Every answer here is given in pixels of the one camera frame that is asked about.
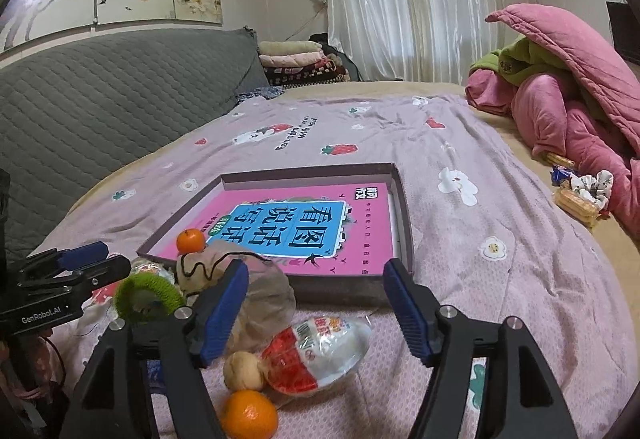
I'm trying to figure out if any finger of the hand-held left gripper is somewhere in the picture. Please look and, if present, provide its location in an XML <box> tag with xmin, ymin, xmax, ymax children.
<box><xmin>15</xmin><ymin>241</ymin><xmax>110</xmax><ymax>277</ymax></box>
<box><xmin>15</xmin><ymin>255</ymin><xmax>132</xmax><ymax>305</ymax></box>

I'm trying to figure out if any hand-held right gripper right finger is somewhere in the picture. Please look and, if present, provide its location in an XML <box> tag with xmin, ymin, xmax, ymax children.
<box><xmin>382</xmin><ymin>258</ymin><xmax>581</xmax><ymax>439</ymax></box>

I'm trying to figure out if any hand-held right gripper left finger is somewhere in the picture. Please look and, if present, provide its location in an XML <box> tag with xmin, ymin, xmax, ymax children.
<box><xmin>60</xmin><ymin>259</ymin><xmax>250</xmax><ymax>439</ymax></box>

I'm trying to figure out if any clear bag of walnuts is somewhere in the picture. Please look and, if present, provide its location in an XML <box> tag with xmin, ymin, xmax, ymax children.
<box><xmin>175</xmin><ymin>251</ymin><xmax>297</xmax><ymax>360</ymax></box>

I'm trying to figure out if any green fuzzy hair scrunchie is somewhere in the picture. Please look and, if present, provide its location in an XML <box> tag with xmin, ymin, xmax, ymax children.
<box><xmin>114</xmin><ymin>274</ymin><xmax>187</xmax><ymax>325</ymax></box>

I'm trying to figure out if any grey cardboard box tray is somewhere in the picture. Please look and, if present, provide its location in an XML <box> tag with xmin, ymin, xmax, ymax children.
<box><xmin>136</xmin><ymin>162</ymin><xmax>416</xmax><ymax>307</ymax></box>

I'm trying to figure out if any red white snack packet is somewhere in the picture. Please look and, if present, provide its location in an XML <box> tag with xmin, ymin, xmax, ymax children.
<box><xmin>260</xmin><ymin>314</ymin><xmax>373</xmax><ymax>397</ymax></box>
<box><xmin>131</xmin><ymin>258</ymin><xmax>176</xmax><ymax>286</ymax></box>

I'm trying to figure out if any tan walnut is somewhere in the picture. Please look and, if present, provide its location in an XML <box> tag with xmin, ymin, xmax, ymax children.
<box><xmin>222</xmin><ymin>351</ymin><xmax>266</xmax><ymax>392</ymax></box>

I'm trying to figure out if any small orange tangerine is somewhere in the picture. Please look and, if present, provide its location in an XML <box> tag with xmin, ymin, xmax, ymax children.
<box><xmin>176</xmin><ymin>229</ymin><xmax>207</xmax><ymax>255</ymax></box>

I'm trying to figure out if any pink book with blue label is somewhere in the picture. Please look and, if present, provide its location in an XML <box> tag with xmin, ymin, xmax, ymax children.
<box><xmin>150</xmin><ymin>181</ymin><xmax>398</xmax><ymax>277</ymax></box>

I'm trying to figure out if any pink printed blanket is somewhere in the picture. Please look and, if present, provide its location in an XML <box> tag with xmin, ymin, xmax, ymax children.
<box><xmin>30</xmin><ymin>94</ymin><xmax>626</xmax><ymax>439</ymax></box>

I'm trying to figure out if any large orange tangerine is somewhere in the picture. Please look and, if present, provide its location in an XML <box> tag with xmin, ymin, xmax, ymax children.
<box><xmin>220</xmin><ymin>390</ymin><xmax>279</xmax><ymax>439</ymax></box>

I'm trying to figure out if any grey quilted headboard cover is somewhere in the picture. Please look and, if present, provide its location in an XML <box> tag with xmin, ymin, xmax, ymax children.
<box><xmin>0</xmin><ymin>26</ymin><xmax>271</xmax><ymax>265</ymax></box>

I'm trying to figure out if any yellow biscuit packet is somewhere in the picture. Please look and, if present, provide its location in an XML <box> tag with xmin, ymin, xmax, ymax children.
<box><xmin>555</xmin><ymin>186</ymin><xmax>601</xmax><ymax>227</ymax></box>

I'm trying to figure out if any white floral scrunchie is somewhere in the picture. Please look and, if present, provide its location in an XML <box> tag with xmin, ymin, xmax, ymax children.
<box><xmin>567</xmin><ymin>169</ymin><xmax>615</xmax><ymax>212</ymax></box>

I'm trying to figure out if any blue patterned cloth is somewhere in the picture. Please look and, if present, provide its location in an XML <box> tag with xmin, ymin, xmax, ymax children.
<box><xmin>235</xmin><ymin>86</ymin><xmax>284</xmax><ymax>107</ymax></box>

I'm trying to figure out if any pink quilt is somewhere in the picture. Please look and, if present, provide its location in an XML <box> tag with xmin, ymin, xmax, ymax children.
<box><xmin>465</xmin><ymin>4</ymin><xmax>640</xmax><ymax>237</ymax></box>

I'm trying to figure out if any folded checkered blanket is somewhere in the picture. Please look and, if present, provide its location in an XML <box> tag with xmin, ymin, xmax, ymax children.
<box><xmin>264</xmin><ymin>59</ymin><xmax>351</xmax><ymax>86</ymax></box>

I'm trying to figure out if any folded pink blanket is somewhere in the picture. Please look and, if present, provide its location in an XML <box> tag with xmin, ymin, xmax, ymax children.
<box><xmin>260</xmin><ymin>51</ymin><xmax>326</xmax><ymax>68</ymax></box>

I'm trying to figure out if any dark cloth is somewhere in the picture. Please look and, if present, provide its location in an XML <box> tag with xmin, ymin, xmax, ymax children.
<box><xmin>310</xmin><ymin>34</ymin><xmax>353</xmax><ymax>66</ymax></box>

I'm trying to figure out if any green blanket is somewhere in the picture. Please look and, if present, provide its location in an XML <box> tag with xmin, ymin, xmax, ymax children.
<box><xmin>470</xmin><ymin>39</ymin><xmax>556</xmax><ymax>80</ymax></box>

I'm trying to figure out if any folded cream blanket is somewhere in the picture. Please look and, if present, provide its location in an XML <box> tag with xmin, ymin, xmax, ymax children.
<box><xmin>258</xmin><ymin>41</ymin><xmax>323</xmax><ymax>57</ymax></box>

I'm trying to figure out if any black television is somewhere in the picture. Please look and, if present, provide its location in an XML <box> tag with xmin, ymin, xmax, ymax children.
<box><xmin>606</xmin><ymin>1</ymin><xmax>640</xmax><ymax>60</ymax></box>

